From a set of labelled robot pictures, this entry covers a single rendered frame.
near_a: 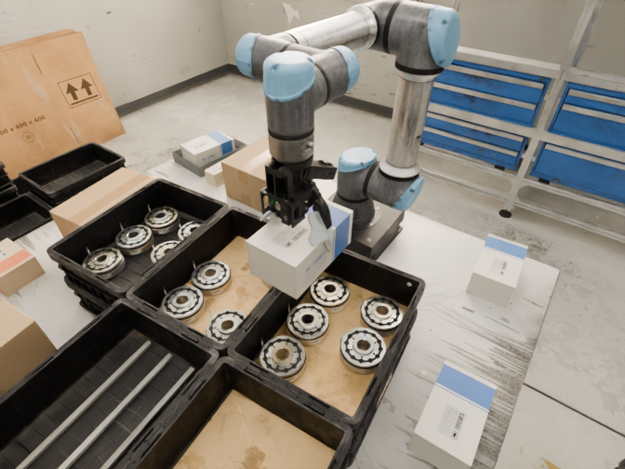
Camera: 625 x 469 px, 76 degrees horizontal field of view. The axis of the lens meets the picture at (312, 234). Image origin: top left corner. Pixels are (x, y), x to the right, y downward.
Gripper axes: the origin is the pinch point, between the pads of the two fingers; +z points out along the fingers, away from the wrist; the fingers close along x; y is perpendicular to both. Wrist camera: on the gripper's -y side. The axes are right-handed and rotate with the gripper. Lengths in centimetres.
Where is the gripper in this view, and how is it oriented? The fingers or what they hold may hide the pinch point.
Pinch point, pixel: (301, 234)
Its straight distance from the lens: 81.5
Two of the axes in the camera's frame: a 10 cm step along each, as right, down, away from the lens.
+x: 8.2, 3.8, -4.3
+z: 0.0, 7.4, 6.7
